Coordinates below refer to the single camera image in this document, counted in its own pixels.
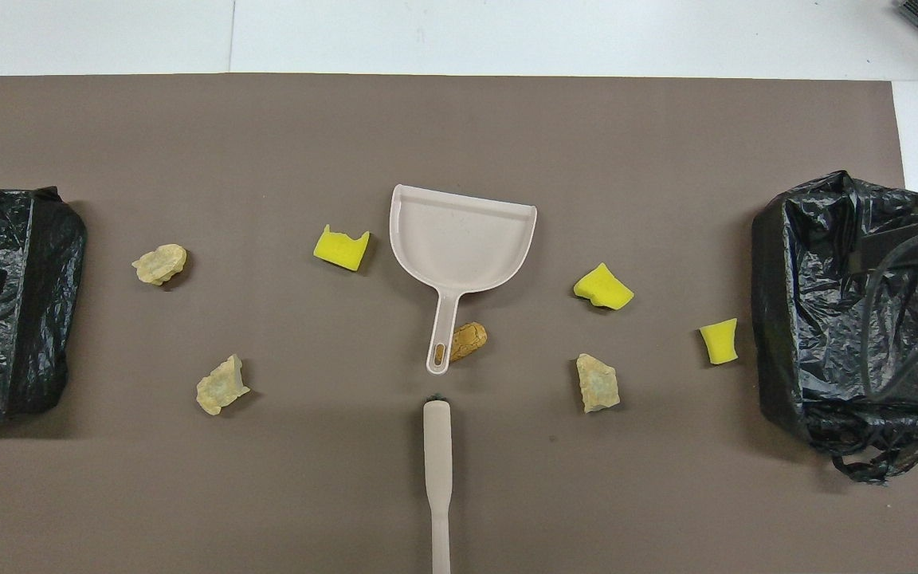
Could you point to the pale yellow foam chunk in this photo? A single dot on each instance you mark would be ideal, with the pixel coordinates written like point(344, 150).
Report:
point(159, 263)
point(221, 385)
point(597, 383)

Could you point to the small yellow sponge piece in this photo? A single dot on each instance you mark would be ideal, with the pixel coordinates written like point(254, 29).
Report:
point(719, 341)

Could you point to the wedge yellow sponge piece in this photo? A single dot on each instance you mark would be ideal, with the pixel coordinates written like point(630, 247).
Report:
point(602, 287)

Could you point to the notched yellow sponge piece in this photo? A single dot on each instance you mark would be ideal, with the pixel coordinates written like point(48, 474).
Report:
point(341, 249)

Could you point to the brown bread roll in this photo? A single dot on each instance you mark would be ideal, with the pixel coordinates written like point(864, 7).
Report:
point(472, 340)

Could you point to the beige plastic dustpan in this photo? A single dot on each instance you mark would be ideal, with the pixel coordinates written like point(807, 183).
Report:
point(459, 247)

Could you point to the beige hand brush black bristles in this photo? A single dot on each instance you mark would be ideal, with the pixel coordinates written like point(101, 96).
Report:
point(437, 454)

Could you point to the black bag lined bin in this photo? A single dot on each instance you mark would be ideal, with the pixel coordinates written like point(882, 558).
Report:
point(21, 335)
point(810, 359)

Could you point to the brown paper table mat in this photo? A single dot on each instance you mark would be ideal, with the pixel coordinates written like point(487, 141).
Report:
point(268, 478)

